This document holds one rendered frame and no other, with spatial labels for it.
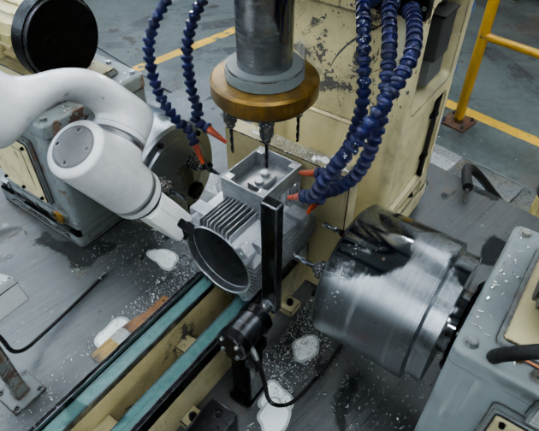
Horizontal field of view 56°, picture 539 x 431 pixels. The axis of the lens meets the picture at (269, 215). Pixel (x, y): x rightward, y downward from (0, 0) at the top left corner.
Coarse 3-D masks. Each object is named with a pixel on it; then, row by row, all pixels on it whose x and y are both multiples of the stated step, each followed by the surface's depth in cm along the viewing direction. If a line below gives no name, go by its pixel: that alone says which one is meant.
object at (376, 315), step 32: (352, 224) 82; (384, 224) 82; (416, 224) 84; (352, 256) 79; (384, 256) 78; (416, 256) 77; (448, 256) 77; (320, 288) 81; (352, 288) 78; (384, 288) 76; (416, 288) 75; (448, 288) 75; (320, 320) 84; (352, 320) 79; (384, 320) 76; (416, 320) 74; (448, 320) 79; (384, 352) 78; (416, 352) 76
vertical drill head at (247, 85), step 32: (256, 0) 70; (288, 0) 72; (256, 32) 74; (288, 32) 75; (224, 64) 82; (256, 64) 77; (288, 64) 79; (224, 96) 78; (256, 96) 78; (288, 96) 78
